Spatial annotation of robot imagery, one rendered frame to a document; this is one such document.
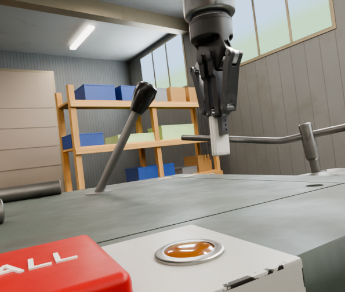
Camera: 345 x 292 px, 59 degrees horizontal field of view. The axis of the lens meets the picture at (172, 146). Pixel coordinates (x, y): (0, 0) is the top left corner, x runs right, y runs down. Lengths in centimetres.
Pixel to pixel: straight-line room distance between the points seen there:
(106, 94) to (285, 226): 435
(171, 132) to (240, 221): 480
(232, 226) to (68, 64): 806
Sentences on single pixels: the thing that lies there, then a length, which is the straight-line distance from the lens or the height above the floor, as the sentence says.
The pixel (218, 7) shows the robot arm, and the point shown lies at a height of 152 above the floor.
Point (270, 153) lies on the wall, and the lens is 521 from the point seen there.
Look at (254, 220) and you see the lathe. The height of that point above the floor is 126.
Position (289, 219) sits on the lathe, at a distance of 18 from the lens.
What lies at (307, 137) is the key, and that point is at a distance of 57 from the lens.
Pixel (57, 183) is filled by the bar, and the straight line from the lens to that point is 50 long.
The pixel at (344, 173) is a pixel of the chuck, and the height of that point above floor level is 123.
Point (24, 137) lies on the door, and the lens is 750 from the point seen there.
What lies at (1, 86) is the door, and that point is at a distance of 765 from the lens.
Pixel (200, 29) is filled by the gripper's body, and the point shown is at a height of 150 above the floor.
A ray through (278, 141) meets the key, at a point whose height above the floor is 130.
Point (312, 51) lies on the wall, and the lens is 487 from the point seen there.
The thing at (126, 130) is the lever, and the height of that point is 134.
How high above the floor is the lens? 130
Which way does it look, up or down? 1 degrees up
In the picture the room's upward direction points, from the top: 7 degrees counter-clockwise
